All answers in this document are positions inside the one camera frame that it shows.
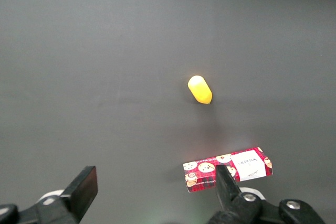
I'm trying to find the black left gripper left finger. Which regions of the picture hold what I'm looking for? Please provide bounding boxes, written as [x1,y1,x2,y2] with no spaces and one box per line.
[59,165,99,224]

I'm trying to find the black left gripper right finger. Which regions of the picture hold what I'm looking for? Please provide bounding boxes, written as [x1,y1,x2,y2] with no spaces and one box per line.
[215,164,263,217]

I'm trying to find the red tartan cookie box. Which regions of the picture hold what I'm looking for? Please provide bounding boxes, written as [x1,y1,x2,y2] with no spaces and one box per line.
[183,146,273,194]

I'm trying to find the yellow lemon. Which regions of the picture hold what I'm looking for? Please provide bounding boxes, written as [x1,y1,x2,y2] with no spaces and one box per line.
[187,75,213,105]

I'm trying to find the dark grey table mat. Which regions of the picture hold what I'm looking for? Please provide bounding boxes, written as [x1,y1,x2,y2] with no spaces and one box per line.
[0,0,336,224]

